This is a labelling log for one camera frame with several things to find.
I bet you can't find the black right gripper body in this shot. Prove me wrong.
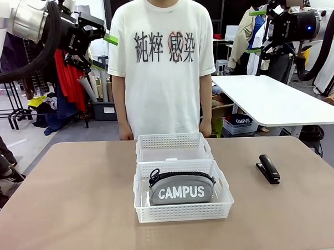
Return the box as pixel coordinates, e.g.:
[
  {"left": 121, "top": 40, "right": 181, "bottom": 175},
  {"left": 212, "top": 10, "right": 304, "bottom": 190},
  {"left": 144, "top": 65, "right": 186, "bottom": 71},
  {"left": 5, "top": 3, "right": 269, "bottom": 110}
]
[{"left": 270, "top": 9, "right": 320, "bottom": 47}]

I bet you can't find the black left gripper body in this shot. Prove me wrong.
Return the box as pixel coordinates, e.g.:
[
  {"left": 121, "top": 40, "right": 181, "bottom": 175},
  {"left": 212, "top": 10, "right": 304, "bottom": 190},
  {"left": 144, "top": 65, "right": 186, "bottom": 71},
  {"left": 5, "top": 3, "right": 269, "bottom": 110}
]
[{"left": 55, "top": 17, "right": 92, "bottom": 57}]

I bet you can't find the black stapler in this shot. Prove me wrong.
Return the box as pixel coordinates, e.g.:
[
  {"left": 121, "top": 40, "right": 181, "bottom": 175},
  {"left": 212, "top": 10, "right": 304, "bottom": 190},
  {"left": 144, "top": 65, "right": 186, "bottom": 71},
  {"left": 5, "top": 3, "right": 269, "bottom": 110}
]
[{"left": 254, "top": 153, "right": 281, "bottom": 186}]

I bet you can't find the grey CAMPUS pencil case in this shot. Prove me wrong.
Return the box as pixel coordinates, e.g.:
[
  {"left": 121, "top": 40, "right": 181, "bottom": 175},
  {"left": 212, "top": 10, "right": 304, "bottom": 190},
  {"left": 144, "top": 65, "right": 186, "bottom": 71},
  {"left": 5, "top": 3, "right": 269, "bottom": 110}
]
[{"left": 148, "top": 165, "right": 215, "bottom": 206}]

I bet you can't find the person right forearm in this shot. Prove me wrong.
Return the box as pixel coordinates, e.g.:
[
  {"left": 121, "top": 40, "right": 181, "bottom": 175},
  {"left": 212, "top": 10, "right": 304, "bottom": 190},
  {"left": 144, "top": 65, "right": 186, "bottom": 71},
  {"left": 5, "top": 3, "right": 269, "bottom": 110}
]
[{"left": 111, "top": 73, "right": 129, "bottom": 127}]

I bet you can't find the person left forearm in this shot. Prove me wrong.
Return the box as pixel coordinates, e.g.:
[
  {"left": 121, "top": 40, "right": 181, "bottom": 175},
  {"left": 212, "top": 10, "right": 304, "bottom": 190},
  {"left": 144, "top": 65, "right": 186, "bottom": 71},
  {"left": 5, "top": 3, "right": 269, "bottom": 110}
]
[{"left": 198, "top": 72, "right": 214, "bottom": 122}]

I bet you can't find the person right hand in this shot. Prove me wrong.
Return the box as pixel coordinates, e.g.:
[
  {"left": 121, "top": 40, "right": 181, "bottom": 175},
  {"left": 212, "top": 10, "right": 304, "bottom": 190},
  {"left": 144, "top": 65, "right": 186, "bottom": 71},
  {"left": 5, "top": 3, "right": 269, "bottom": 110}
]
[{"left": 118, "top": 123, "right": 135, "bottom": 142}]

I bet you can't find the person left hand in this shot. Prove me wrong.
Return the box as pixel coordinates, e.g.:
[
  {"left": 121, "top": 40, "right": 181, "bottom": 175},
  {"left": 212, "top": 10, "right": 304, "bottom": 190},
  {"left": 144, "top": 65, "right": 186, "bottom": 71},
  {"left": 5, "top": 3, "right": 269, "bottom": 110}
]
[{"left": 198, "top": 119, "right": 213, "bottom": 137}]

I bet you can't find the cream cardboard tube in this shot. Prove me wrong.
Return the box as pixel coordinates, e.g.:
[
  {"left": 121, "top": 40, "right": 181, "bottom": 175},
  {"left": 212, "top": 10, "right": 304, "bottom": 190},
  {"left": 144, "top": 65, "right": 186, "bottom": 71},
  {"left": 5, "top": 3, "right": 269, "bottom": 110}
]
[{"left": 88, "top": 70, "right": 103, "bottom": 100}]

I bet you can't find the grey paper roll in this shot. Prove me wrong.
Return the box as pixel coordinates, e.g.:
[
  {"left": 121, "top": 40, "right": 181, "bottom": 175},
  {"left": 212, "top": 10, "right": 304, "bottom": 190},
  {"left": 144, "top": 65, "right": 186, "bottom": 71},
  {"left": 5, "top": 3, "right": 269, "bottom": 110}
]
[{"left": 77, "top": 75, "right": 99, "bottom": 104}]

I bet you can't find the red hanging garment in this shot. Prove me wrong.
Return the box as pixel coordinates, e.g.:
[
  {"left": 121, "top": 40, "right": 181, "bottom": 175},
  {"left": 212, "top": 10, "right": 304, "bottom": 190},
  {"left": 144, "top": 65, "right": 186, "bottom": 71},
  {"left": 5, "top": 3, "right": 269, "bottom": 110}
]
[{"left": 54, "top": 48, "right": 86, "bottom": 114}]

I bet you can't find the white paper roll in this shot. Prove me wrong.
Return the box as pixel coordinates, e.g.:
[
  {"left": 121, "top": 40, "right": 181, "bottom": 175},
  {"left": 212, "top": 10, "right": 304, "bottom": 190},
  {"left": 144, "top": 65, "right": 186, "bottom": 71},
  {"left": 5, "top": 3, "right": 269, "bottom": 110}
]
[{"left": 99, "top": 70, "right": 110, "bottom": 103}]

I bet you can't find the white board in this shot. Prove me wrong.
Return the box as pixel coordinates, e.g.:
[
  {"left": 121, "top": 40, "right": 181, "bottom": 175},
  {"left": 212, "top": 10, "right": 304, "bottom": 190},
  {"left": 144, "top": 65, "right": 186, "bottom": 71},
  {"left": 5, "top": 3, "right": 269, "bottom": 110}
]
[{"left": 224, "top": 24, "right": 240, "bottom": 41}]

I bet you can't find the white background table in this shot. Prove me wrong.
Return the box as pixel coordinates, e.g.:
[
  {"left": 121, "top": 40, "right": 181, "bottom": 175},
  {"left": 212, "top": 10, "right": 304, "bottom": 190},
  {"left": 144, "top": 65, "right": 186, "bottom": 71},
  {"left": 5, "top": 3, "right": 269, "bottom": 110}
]
[{"left": 210, "top": 70, "right": 334, "bottom": 142}]

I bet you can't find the dark blue hanging garment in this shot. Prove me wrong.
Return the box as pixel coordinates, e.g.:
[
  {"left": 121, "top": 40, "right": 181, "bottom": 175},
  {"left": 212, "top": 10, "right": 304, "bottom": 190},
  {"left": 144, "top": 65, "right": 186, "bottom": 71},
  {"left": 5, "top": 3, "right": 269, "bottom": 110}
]
[{"left": 55, "top": 79, "right": 79, "bottom": 119}]

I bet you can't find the white computer case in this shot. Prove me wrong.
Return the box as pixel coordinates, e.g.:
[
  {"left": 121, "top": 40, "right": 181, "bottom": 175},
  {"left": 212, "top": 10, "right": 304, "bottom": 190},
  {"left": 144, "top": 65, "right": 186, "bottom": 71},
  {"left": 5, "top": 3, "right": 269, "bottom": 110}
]
[{"left": 215, "top": 58, "right": 231, "bottom": 75}]

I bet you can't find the yellow cloth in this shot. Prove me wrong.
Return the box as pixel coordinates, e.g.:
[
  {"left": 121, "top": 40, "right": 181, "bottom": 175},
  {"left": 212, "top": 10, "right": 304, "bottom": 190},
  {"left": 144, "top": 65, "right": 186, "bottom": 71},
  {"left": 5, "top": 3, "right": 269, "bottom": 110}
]
[{"left": 27, "top": 94, "right": 49, "bottom": 108}]

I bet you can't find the grey storage bin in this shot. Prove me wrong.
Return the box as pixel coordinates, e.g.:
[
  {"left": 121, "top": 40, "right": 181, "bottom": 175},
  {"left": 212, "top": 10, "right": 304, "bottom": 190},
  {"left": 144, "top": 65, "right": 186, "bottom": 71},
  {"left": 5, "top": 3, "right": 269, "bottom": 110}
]
[{"left": 92, "top": 101, "right": 119, "bottom": 123}]

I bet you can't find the dark clothes pile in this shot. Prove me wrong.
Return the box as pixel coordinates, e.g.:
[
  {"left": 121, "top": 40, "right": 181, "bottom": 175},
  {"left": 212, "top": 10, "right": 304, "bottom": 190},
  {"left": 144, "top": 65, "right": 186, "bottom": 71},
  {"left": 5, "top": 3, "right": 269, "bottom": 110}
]
[{"left": 31, "top": 92, "right": 60, "bottom": 136}]

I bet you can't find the black CAMPUS pouch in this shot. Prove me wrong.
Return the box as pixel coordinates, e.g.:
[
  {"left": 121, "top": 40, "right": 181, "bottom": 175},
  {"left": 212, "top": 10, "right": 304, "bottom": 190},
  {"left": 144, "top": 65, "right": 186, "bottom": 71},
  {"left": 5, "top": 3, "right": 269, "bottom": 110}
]
[{"left": 229, "top": 112, "right": 254, "bottom": 127}]

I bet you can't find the brown cardboard box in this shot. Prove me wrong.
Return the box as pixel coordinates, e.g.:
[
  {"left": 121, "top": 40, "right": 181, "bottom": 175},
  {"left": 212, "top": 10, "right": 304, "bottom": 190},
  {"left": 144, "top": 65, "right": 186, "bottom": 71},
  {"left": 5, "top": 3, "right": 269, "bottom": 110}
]
[{"left": 212, "top": 102, "right": 235, "bottom": 121}]

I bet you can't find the Campus storage box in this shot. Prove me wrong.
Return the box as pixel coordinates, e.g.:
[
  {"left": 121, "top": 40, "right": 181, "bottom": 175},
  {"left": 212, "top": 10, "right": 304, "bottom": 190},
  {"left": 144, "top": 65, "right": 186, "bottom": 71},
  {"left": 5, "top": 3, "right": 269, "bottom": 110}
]
[{"left": 222, "top": 114, "right": 259, "bottom": 136}]

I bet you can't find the person torso white printed T-shirt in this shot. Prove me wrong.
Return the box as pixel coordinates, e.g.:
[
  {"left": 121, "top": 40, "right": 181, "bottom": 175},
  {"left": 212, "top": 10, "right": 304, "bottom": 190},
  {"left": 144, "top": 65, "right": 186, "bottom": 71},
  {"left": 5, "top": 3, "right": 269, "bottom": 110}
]
[{"left": 105, "top": 0, "right": 219, "bottom": 141}]

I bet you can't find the green stool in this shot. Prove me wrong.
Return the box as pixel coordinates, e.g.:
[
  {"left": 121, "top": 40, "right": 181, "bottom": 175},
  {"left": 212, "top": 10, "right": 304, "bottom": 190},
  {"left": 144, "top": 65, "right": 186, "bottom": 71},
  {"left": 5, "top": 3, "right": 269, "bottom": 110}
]
[{"left": 212, "top": 118, "right": 225, "bottom": 137}]

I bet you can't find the black bag under table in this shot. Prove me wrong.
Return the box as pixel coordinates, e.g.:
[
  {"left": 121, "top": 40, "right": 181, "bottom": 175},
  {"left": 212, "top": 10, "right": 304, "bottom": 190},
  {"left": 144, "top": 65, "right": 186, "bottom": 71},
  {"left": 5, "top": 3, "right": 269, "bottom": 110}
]
[{"left": 297, "top": 124, "right": 326, "bottom": 159}]

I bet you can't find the white perforated plastic basket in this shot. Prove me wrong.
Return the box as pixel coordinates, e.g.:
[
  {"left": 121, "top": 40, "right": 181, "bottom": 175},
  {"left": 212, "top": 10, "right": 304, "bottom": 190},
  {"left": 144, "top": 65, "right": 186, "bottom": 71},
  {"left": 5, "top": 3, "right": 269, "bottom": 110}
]
[
  {"left": 131, "top": 158, "right": 235, "bottom": 224},
  {"left": 134, "top": 131, "right": 215, "bottom": 164}
]

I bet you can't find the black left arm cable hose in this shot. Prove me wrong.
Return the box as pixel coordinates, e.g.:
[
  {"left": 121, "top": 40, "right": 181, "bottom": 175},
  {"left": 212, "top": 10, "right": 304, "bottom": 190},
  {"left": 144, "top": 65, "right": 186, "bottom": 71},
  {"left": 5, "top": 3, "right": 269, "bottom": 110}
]
[{"left": 0, "top": 0, "right": 65, "bottom": 85}]

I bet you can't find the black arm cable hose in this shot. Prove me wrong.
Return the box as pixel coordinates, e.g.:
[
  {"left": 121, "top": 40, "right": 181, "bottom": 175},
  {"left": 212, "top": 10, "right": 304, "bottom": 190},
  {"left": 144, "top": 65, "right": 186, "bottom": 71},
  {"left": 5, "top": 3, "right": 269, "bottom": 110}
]
[
  {"left": 0, "top": 0, "right": 65, "bottom": 85},
  {"left": 291, "top": 18, "right": 334, "bottom": 81}
]

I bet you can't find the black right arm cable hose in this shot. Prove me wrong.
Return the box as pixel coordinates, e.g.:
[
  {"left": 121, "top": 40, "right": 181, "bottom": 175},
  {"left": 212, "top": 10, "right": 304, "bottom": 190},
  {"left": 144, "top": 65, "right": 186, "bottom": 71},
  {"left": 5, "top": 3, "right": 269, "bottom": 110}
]
[{"left": 291, "top": 18, "right": 334, "bottom": 81}]

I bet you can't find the wire grid panel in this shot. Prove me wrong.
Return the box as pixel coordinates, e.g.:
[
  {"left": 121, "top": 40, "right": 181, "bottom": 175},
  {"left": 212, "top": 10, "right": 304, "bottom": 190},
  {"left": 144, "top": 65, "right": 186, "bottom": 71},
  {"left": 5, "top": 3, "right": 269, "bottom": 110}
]
[{"left": 28, "top": 70, "right": 50, "bottom": 95}]

